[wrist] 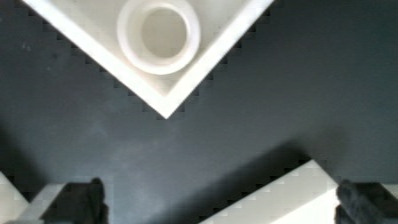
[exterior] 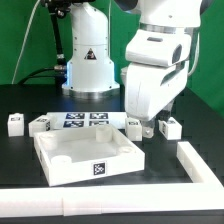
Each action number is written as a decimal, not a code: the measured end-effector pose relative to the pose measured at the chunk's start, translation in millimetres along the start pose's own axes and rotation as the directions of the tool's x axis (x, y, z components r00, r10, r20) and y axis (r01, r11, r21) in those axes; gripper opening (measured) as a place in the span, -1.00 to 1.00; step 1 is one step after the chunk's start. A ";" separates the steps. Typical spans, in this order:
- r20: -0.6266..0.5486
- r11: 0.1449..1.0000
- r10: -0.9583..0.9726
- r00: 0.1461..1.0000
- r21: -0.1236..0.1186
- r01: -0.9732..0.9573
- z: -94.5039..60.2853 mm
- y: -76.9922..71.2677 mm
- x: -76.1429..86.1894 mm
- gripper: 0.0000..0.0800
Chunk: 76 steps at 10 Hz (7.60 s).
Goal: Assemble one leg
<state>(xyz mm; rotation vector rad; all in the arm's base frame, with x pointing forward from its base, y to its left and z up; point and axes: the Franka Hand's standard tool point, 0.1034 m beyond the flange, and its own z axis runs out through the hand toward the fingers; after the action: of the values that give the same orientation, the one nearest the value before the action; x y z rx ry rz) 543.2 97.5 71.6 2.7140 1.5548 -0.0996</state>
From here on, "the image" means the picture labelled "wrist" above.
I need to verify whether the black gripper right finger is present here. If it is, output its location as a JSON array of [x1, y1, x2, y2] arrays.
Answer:
[[333, 180, 398, 224]]

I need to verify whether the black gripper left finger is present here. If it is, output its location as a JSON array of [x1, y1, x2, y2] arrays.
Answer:
[[40, 178, 108, 224]]

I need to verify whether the white square tabletop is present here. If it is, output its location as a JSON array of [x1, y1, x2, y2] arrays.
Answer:
[[21, 0, 275, 117]]

